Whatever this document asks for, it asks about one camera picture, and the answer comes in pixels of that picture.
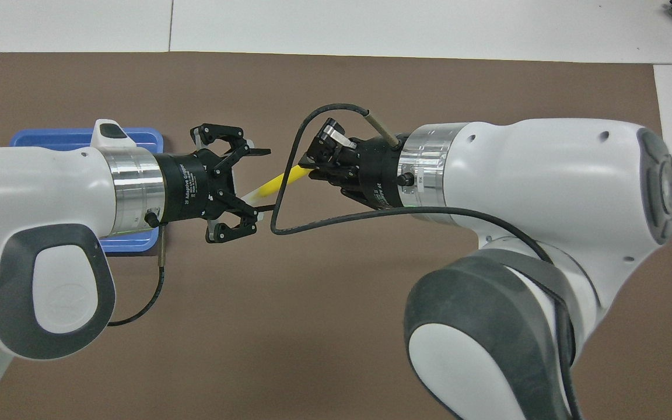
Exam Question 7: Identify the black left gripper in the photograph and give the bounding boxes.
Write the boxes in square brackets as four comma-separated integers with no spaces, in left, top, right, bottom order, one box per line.
[154,124,271,244]

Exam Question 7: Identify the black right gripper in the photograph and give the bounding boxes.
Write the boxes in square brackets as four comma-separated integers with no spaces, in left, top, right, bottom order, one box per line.
[300,120,407,212]

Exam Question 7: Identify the yellow pen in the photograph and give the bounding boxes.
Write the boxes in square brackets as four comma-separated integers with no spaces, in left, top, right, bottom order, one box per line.
[240,165,310,206]

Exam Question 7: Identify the blue plastic tray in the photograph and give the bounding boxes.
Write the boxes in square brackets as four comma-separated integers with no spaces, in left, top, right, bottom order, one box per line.
[9,127,165,254]

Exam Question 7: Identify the brown table mat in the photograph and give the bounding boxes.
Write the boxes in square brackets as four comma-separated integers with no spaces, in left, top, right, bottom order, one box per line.
[0,51,672,420]

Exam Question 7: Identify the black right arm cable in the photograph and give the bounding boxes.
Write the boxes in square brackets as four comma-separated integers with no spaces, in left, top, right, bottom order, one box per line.
[270,104,582,420]

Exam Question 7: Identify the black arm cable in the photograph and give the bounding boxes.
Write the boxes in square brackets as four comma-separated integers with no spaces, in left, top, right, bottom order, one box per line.
[270,104,582,420]
[106,225,167,327]

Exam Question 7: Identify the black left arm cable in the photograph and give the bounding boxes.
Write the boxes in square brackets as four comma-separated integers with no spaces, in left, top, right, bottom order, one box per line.
[106,225,167,327]

